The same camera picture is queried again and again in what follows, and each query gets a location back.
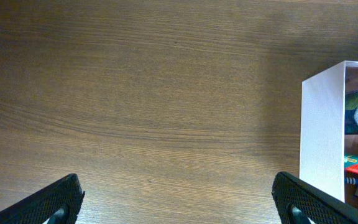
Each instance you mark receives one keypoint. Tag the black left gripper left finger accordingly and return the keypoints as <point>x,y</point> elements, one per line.
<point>59,202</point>

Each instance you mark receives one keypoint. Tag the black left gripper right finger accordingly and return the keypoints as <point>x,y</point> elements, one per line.
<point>299,202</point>

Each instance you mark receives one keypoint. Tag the white cardboard box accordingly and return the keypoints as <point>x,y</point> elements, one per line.
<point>323,142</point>

